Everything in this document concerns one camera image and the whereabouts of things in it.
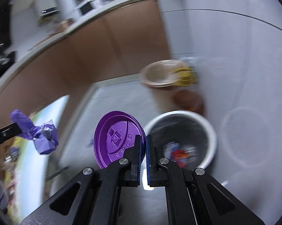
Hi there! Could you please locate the purple plastic cup lid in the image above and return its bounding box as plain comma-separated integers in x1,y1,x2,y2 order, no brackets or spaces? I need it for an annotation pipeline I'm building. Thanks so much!
93,111,145,169

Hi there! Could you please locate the red snack wrapper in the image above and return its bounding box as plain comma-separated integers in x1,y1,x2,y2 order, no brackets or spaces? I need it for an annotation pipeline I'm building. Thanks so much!
163,142,198,168

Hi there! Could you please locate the purple wrapper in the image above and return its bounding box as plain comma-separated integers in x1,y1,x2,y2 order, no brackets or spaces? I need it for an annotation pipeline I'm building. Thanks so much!
10,109,59,155

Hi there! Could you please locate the grey trash bin white rim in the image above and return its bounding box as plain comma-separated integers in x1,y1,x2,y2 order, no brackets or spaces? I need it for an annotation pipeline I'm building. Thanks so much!
144,110,217,170

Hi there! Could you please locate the kitchen counter with brown cabinets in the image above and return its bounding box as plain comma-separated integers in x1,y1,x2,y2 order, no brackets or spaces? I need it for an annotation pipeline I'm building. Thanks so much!
0,0,170,131

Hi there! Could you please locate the beige lined waste basket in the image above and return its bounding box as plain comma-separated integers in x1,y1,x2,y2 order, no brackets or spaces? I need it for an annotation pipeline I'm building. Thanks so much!
140,59,205,115

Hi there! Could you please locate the white microwave oven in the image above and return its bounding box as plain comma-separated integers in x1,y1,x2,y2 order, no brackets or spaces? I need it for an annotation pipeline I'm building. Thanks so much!
76,0,96,16

